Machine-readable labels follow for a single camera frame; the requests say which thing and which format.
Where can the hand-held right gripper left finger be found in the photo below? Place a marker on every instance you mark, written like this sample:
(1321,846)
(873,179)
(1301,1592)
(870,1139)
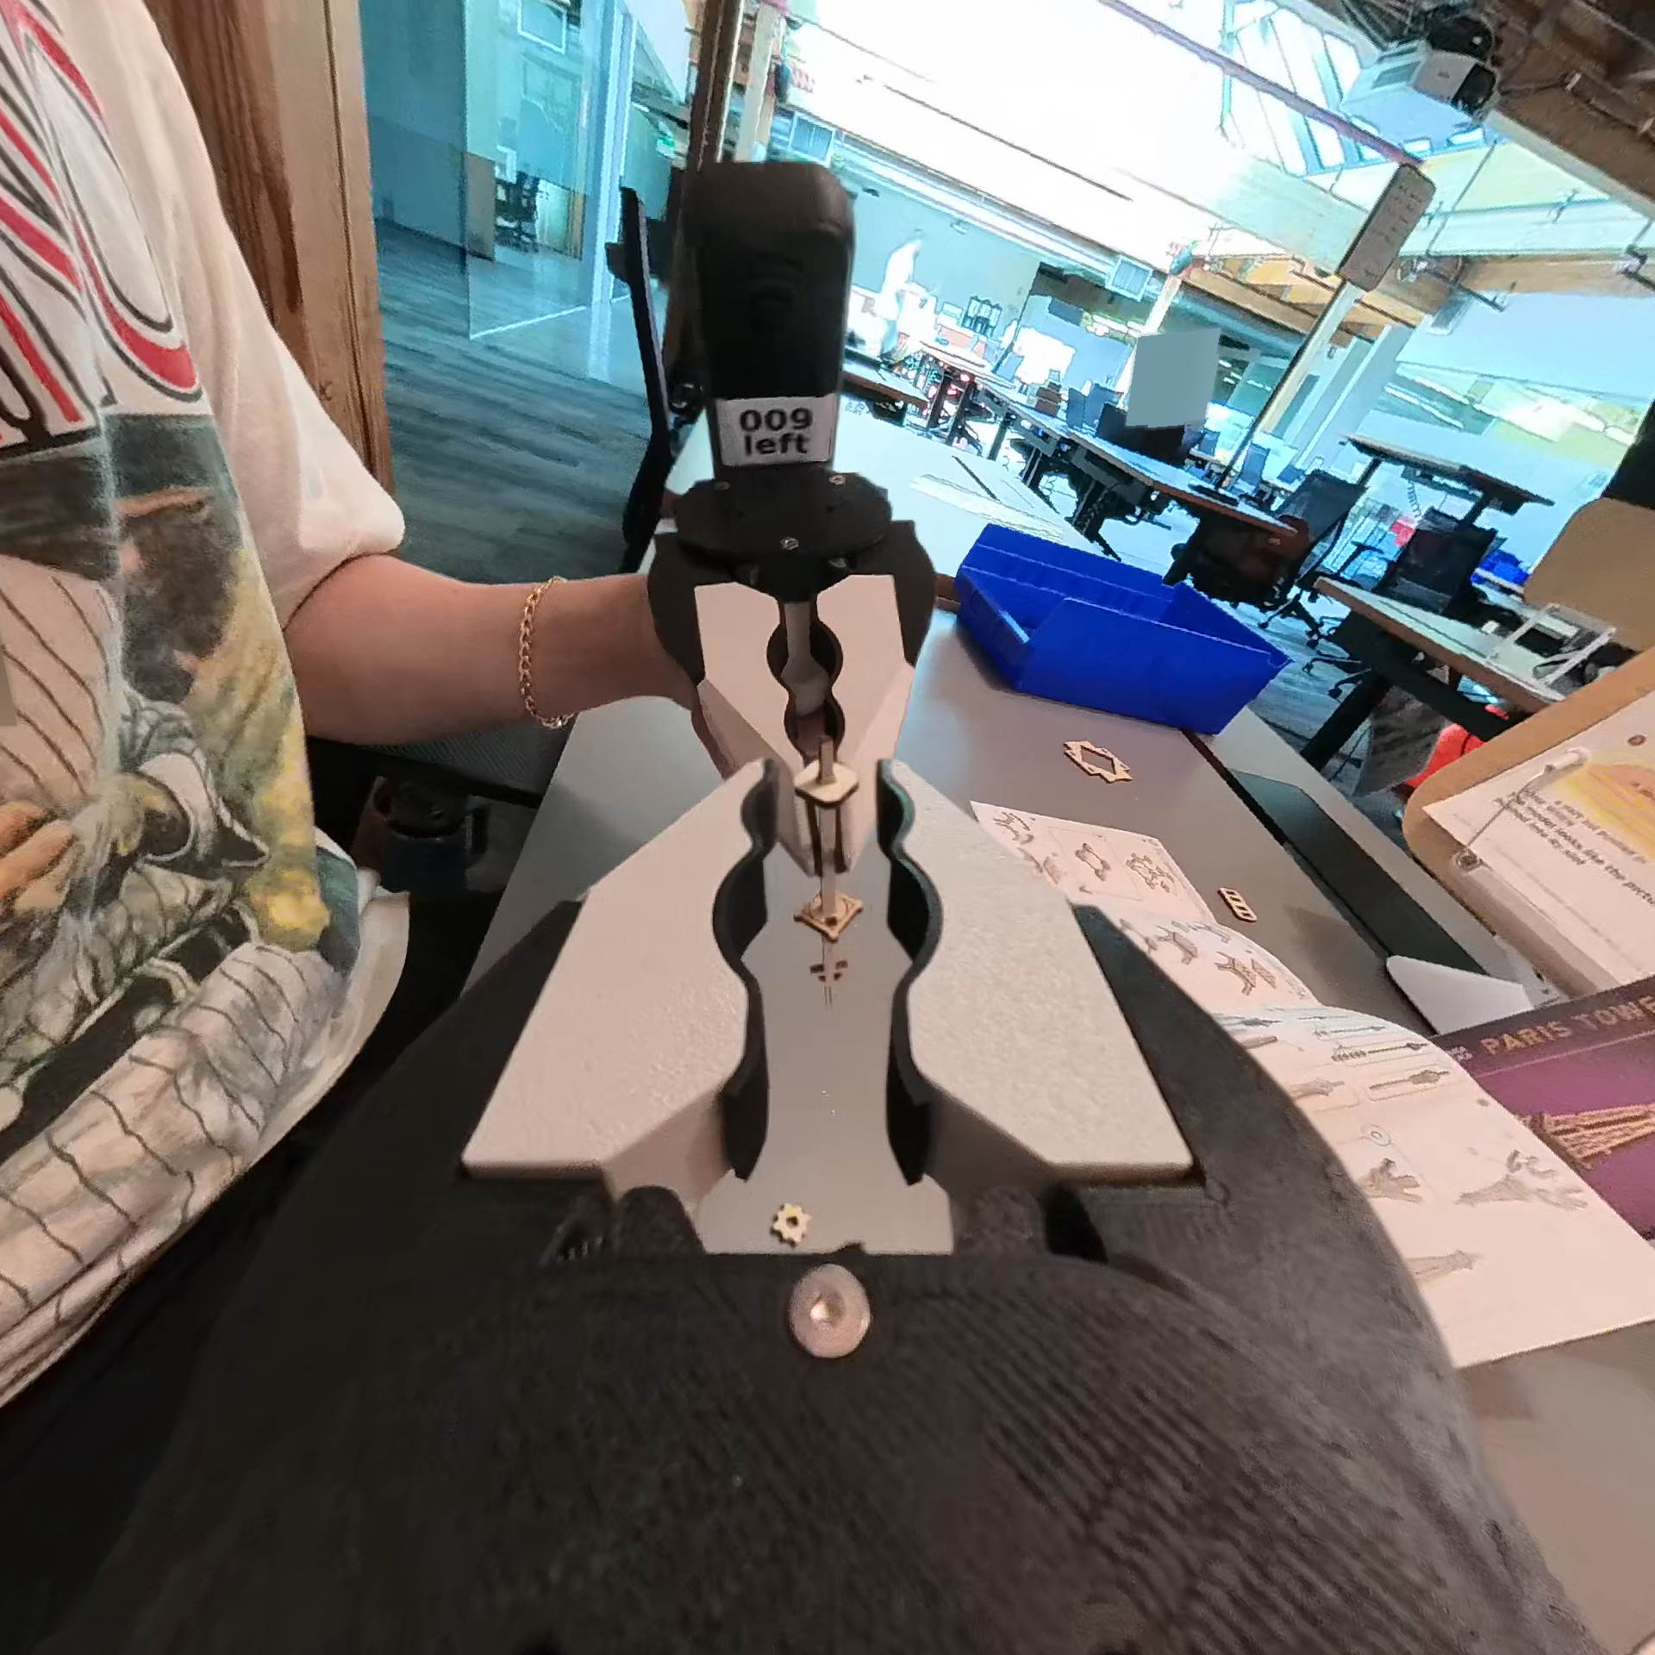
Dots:
(620,1035)

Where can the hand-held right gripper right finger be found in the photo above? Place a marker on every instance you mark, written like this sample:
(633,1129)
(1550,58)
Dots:
(1047,1035)

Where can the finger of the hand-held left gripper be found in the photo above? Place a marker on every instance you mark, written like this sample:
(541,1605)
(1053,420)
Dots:
(873,645)
(738,659)

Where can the wooden model spire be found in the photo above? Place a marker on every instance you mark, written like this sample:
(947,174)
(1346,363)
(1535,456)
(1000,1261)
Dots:
(826,911)

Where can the small gear-shaped wooden piece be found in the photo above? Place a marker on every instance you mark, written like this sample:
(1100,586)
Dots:
(779,1224)

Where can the white top wooden-edge desk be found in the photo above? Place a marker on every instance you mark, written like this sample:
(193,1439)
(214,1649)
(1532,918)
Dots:
(905,478)

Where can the grey desk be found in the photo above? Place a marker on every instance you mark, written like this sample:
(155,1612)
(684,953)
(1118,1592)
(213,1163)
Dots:
(1007,776)

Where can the black desk panel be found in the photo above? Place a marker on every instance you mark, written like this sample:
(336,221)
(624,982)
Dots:
(1357,855)

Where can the black office chair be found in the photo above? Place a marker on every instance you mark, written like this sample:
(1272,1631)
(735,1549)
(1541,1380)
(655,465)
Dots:
(641,387)

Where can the small ladder-shaped wooden piece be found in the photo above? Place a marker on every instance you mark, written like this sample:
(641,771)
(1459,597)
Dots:
(1235,904)

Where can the blue plastic bin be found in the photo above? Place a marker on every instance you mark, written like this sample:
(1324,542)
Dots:
(1139,672)

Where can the row of office desks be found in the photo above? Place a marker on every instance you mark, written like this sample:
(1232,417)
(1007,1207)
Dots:
(1162,478)

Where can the folded assembly instruction sheet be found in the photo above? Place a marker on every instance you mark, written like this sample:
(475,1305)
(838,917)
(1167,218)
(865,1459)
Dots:
(1421,1163)

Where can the red orange bag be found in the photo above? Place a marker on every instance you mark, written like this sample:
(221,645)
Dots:
(1443,757)

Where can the purple model kit card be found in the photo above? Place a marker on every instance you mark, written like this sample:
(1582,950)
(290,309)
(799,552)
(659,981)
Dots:
(1553,1085)

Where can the plywood clipboard stand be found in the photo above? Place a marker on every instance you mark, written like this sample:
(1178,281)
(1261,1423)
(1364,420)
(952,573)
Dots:
(1553,726)

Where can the white hanging sign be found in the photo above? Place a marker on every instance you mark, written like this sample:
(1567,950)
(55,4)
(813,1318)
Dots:
(1386,227)

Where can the clear acrylic stand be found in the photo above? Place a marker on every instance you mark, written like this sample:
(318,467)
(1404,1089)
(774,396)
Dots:
(1563,633)

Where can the white ceiling projector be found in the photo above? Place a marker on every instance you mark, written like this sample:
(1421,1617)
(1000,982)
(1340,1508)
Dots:
(1421,83)

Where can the rounded plywood board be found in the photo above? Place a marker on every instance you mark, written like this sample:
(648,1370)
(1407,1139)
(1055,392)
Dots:
(1602,567)

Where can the black monitor screen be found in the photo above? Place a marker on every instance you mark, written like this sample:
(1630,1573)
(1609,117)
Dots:
(1630,472)

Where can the star-shaped wooden frame piece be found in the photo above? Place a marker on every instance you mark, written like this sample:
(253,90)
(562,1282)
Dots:
(1073,755)

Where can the wooden post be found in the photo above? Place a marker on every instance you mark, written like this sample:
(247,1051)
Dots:
(299,193)

